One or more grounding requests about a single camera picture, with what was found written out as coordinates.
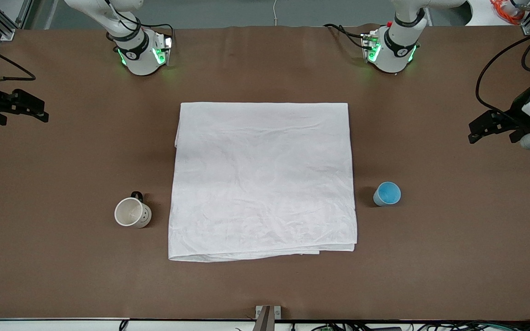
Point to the small blue cup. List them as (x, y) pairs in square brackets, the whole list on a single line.
[(388, 193)]

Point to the white mug with smiley face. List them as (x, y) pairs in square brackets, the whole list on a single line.
[(131, 214)]

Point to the white folded cloth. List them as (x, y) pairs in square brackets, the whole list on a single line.
[(265, 184)]

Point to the metal connector bracket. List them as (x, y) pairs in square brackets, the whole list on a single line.
[(370, 46), (164, 49)]

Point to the grey metal table bracket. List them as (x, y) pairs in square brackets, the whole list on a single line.
[(267, 317)]

